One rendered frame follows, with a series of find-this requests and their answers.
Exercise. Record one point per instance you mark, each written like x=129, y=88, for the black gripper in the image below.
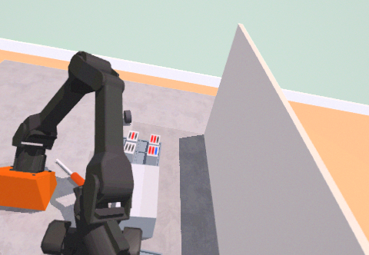
x=59, y=238

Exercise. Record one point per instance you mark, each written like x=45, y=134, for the white tile with red stripes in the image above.
x=154, y=140

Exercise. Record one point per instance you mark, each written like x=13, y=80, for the orange-handled screwdriver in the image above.
x=76, y=177

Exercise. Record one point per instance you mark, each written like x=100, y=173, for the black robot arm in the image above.
x=108, y=177

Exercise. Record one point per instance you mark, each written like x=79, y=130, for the white rectangular box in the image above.
x=144, y=199

